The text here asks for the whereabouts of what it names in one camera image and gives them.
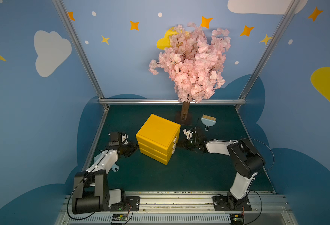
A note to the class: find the left aluminium frame post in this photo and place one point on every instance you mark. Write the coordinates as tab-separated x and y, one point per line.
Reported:
62	12

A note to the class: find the dark metal tree base plate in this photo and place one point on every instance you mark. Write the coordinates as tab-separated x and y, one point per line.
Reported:
179	119

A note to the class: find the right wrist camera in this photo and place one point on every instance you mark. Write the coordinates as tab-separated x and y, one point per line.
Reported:
189	134

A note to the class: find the yellow plastic drawer cabinet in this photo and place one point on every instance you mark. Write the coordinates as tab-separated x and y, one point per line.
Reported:
158	138

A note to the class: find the pink blossom artificial tree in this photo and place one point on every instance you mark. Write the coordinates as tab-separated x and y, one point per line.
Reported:
193	63

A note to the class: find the front aluminium mounting rail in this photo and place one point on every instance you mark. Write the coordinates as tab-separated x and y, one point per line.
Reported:
187	208

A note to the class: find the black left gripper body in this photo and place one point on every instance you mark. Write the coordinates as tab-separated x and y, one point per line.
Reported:
128	149

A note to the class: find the aluminium frame post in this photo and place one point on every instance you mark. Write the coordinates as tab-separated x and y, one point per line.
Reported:
278	33
62	12

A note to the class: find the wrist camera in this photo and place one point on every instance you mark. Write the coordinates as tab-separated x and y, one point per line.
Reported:
189	134
118	139

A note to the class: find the right green circuit board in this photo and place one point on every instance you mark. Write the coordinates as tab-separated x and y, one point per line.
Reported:
236	219

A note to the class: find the right aluminium frame post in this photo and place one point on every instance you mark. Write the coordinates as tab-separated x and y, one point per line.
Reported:
278	33

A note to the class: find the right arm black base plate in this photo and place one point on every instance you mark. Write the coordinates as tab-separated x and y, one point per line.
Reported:
224	203

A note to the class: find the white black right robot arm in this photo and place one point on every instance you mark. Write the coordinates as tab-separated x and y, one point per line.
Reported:
246	158

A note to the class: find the horizontal aluminium frame rail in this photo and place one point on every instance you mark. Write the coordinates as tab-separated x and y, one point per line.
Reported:
118	101

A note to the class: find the light blue dustpan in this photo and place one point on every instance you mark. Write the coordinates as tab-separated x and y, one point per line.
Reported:
115	167

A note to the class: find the light blue hand brush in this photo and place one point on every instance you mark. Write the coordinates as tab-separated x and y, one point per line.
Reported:
208	121

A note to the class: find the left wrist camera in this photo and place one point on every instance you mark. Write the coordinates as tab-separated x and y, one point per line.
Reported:
118	139

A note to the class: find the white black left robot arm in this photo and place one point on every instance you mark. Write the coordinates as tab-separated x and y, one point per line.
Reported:
91	191

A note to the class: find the green circuit board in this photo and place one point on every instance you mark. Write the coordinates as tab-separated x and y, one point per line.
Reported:
119	218
236	219

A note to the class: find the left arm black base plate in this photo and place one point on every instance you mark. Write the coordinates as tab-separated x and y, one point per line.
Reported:
131	203

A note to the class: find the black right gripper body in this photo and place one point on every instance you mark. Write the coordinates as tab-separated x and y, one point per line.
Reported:
191	143

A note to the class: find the left green circuit board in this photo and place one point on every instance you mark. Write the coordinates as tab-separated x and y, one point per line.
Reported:
119	218

